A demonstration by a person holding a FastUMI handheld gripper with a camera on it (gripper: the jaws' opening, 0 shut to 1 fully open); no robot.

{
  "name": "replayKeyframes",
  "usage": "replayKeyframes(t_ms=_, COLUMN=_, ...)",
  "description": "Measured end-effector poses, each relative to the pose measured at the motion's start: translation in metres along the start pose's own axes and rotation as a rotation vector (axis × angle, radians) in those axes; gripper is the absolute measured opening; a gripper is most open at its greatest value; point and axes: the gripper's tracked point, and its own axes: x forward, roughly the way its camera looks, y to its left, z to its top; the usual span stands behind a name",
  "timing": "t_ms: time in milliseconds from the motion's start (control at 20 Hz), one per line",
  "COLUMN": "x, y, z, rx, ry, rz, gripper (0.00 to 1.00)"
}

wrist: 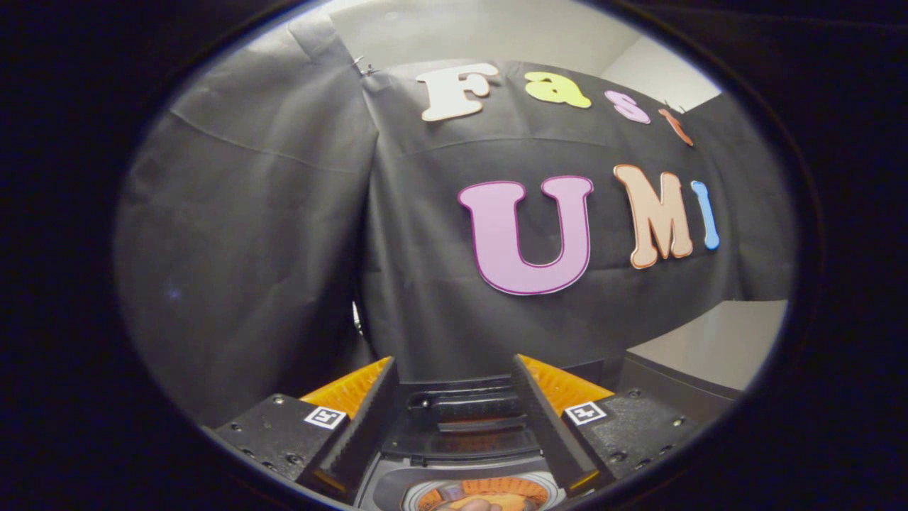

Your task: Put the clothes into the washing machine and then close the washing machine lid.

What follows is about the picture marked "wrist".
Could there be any black backdrop cloth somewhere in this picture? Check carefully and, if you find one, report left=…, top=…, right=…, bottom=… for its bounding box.
left=113, top=11, right=795, bottom=427

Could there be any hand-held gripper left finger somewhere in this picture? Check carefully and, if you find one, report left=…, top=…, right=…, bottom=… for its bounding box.
left=213, top=356, right=400, bottom=501

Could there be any white cabinet with grey frame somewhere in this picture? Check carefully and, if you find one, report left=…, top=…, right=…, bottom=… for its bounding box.
left=617, top=300, right=788, bottom=427

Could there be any orange garment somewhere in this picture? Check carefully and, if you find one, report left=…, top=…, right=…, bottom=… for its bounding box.
left=419, top=477, right=548, bottom=511

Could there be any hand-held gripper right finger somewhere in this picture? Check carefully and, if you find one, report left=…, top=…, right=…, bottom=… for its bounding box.
left=511, top=353, right=699, bottom=496

